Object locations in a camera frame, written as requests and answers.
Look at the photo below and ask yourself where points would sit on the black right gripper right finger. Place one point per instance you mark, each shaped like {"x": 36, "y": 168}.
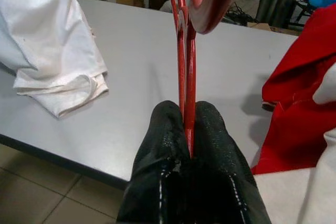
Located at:
{"x": 220, "y": 169}

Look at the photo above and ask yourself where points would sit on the red garment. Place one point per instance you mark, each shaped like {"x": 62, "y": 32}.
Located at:
{"x": 294, "y": 119}

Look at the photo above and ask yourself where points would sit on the white plastic bag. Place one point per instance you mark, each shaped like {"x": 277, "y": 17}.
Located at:
{"x": 166, "y": 6}

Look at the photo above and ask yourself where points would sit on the flat cardboard piece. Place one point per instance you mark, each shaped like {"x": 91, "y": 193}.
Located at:
{"x": 262, "y": 26}

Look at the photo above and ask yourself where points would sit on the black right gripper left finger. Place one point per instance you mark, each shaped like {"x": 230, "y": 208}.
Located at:
{"x": 155, "y": 161}

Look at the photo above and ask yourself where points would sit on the white garment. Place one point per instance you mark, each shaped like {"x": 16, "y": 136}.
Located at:
{"x": 52, "y": 51}
{"x": 302, "y": 195}

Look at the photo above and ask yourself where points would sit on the white table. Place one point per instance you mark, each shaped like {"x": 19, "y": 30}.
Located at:
{"x": 131, "y": 77}

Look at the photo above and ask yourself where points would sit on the red plastic hanger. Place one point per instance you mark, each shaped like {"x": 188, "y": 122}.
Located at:
{"x": 190, "y": 90}

